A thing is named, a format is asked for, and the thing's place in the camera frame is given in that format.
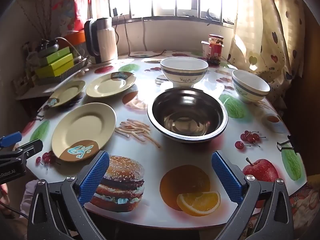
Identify white cable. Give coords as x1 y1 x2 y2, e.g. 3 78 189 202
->
55 37 80 58

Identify dry twigs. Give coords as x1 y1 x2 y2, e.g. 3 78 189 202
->
19 0 62 40

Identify stainless steel bowl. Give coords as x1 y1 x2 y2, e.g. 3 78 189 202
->
147 87 228 143

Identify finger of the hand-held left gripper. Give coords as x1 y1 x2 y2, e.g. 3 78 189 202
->
0 139 43 165
0 132 22 148

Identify red printed bag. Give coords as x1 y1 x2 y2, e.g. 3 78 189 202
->
54 0 88 37

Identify small white blue-banded bowl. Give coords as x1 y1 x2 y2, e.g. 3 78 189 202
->
231 69 271 104

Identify large white blue-banded bowl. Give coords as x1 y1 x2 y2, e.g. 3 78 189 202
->
160 57 209 88

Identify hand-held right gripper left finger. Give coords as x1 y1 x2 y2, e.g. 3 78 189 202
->
27 151 110 240

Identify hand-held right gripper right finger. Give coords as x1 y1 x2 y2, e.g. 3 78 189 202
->
211 151 294 240

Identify glass jar red label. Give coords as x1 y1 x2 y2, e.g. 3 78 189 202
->
207 34 224 65

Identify grey cable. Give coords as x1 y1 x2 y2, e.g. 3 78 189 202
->
123 15 130 53

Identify cream electric kettle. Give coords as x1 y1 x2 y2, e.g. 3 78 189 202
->
84 17 118 65

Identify food print tablecloth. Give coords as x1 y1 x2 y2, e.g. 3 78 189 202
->
21 50 308 224

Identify black cable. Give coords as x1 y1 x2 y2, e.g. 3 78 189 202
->
129 17 167 58

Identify patterned cloth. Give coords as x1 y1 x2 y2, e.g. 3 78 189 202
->
250 175 320 240

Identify heart print curtain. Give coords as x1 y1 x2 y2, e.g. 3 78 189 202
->
229 0 307 108

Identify dark wooden cabinet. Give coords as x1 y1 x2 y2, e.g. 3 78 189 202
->
285 5 320 175

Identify dark round object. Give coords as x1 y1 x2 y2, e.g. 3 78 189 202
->
37 39 59 52

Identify yellow plate blue brown print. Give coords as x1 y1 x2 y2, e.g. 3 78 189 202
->
47 80 86 108
52 103 117 162
86 71 137 98

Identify orange container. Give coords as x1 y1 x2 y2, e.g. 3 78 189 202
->
65 30 87 46

